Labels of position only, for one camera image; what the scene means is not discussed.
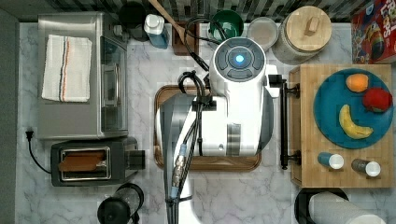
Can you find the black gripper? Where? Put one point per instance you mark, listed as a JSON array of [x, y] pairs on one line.
[[276, 81]]

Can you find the bamboo drawer box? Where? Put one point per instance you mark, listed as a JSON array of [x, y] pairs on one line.
[[307, 137]]

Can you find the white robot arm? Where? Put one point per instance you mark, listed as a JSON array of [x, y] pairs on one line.
[[232, 117]]

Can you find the clear plastic container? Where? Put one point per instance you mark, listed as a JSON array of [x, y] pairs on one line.
[[263, 31]]

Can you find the jar with wooden lid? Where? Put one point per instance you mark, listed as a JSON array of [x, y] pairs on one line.
[[302, 35]]

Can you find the blue plate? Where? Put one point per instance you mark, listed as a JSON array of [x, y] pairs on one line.
[[333, 93]]

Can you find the green bowl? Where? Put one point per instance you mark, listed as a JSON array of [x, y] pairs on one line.
[[225, 24]]

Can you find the orange fruit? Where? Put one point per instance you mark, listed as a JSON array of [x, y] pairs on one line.
[[357, 82]]

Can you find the yellow banana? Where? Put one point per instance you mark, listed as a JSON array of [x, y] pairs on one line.
[[350, 128]]

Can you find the blue salt shaker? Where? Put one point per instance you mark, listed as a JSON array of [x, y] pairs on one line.
[[334, 161]]

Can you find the brown utensil holder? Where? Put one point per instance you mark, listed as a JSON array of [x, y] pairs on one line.
[[178, 48]]

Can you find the red apple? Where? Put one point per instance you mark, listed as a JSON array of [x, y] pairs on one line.
[[377, 100]]

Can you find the wooden spoon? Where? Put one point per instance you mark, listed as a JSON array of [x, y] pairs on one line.
[[180, 30]]

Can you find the froot loops cereal box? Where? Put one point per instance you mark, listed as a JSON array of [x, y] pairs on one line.
[[373, 33]]

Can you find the dark wooden tray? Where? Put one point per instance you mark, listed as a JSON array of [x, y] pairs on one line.
[[209, 164]]

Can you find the grey pepper shaker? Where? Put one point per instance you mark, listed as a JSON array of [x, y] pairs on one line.
[[370, 168]]

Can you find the blue liquid bottle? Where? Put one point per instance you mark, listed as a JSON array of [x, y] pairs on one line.
[[156, 31]]

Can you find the paper towel roll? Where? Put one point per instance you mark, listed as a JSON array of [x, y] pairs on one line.
[[330, 206]]

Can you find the black mug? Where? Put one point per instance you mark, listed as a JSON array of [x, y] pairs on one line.
[[132, 15]]

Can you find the stainless toaster oven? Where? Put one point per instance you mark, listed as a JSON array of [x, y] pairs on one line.
[[104, 115]]

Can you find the black toaster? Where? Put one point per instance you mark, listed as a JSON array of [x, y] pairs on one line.
[[84, 163]]

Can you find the black pepper grinder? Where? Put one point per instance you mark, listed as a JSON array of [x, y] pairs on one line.
[[122, 207]]

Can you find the white striped dish towel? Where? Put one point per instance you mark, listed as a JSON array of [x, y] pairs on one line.
[[67, 69]]

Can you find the black power cord plug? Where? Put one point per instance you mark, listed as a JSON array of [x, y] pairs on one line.
[[29, 137]]

